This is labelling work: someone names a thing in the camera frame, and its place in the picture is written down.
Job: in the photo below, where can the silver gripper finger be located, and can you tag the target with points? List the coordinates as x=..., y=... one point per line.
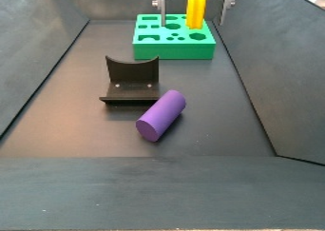
x=160, y=4
x=227, y=5

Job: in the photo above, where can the purple cylinder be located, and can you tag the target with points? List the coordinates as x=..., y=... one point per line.
x=157, y=119

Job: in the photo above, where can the yellow star-shaped peg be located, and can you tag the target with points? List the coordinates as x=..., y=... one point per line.
x=196, y=13

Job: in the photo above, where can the green shape-sorter block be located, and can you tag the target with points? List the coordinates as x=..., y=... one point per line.
x=172, y=41

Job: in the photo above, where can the black curved cradle stand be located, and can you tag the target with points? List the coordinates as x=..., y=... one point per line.
x=134, y=81

